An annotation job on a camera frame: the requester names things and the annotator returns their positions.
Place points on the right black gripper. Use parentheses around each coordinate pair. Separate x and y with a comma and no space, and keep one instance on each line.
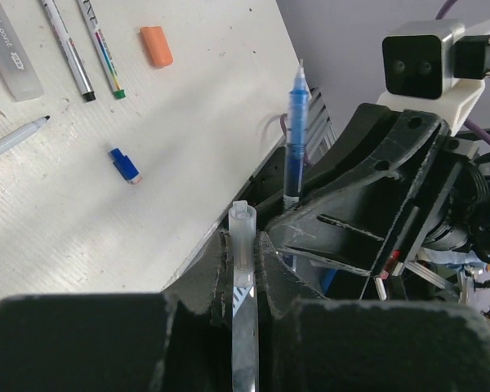
(376,191)

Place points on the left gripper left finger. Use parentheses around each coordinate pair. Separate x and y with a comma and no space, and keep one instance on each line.
(178,339)

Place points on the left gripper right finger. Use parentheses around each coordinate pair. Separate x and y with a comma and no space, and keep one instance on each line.
(310,343)

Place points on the clear pen cap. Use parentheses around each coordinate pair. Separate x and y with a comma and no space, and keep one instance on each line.
(242,231)

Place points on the white pen blue tip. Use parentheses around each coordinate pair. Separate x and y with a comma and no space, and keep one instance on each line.
(22,133)

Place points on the orange pen cap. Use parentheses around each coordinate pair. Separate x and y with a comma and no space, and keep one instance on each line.
(156,46)

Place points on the white marker green end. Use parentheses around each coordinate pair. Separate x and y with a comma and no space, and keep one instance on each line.
(69,50)

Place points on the orange tip clear marker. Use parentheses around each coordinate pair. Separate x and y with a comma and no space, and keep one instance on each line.
(16,68)

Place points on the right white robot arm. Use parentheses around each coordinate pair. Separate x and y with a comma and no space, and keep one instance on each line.
(463,222)

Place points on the blue white pen cap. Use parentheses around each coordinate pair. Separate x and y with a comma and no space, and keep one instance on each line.
(124,166)

